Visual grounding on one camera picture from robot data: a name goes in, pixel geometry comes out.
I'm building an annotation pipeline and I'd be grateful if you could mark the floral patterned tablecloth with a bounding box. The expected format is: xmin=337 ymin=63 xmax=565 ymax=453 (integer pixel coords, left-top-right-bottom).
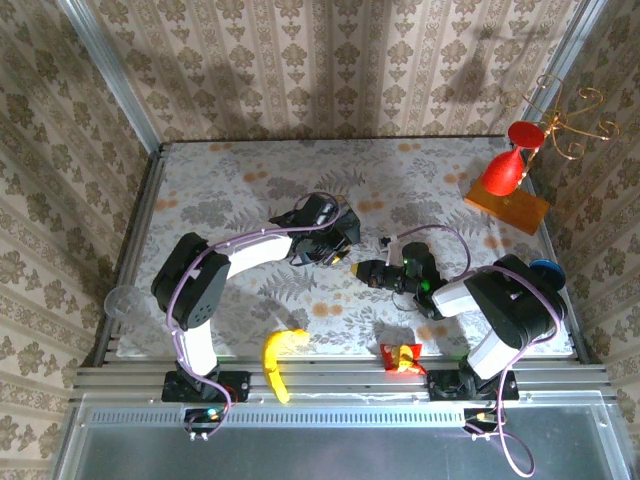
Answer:
xmin=115 ymin=139 xmax=574 ymax=359

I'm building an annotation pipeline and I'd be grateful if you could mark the red snack packet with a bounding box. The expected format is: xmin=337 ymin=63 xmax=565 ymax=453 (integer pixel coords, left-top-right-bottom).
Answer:
xmin=379 ymin=342 xmax=427 ymax=376

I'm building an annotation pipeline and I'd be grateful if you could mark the orange block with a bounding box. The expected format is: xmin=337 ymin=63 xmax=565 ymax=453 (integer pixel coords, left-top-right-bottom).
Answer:
xmin=463 ymin=178 xmax=551 ymax=236

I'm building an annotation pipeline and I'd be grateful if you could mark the yellow banana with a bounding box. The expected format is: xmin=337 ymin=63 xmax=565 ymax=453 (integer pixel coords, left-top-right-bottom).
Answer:
xmin=262 ymin=327 xmax=311 ymax=405

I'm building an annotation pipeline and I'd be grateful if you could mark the red vase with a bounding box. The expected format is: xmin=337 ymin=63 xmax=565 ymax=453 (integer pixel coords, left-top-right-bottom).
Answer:
xmin=481 ymin=120 xmax=545 ymax=198

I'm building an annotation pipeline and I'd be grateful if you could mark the dark blue mug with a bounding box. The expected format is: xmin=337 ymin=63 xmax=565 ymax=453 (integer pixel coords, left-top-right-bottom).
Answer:
xmin=528 ymin=258 xmax=566 ymax=294

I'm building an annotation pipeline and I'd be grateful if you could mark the small circuit board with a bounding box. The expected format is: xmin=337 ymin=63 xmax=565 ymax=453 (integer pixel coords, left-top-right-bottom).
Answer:
xmin=462 ymin=407 xmax=504 ymax=439
xmin=182 ymin=407 xmax=229 ymax=442

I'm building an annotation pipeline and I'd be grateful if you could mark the grey metal panel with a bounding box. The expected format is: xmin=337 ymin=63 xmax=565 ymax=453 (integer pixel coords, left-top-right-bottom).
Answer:
xmin=52 ymin=394 xmax=634 ymax=480

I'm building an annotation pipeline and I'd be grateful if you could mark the clear glass cup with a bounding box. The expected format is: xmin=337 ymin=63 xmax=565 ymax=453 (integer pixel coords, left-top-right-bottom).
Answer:
xmin=103 ymin=285 xmax=151 ymax=331

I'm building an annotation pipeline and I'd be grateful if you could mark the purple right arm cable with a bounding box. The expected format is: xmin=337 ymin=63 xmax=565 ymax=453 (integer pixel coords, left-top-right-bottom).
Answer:
xmin=382 ymin=223 xmax=564 ymax=479

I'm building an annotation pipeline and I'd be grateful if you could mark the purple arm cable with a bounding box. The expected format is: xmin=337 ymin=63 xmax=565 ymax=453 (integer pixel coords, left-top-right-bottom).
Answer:
xmin=166 ymin=191 xmax=349 ymax=401
xmin=382 ymin=223 xmax=564 ymax=479

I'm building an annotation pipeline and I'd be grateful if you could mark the aluminium table frame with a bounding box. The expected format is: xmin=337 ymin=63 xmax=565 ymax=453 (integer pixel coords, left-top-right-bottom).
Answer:
xmin=72 ymin=137 xmax=619 ymax=406

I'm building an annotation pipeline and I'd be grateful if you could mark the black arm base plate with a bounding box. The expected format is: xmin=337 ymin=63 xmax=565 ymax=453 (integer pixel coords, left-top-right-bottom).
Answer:
xmin=160 ymin=369 xmax=252 ymax=404
xmin=426 ymin=368 xmax=520 ymax=402

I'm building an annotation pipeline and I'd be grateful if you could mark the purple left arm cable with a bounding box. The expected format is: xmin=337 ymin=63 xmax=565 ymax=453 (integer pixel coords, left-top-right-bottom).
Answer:
xmin=166 ymin=191 xmax=349 ymax=401

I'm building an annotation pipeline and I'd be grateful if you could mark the gold wire stand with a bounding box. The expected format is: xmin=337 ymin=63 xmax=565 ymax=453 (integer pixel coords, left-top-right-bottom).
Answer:
xmin=499 ymin=73 xmax=621 ymax=161

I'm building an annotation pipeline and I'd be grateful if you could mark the aluminium frame post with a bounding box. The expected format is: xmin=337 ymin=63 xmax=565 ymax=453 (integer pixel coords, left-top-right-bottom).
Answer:
xmin=527 ymin=0 xmax=604 ymax=146
xmin=55 ymin=0 xmax=164 ymax=151

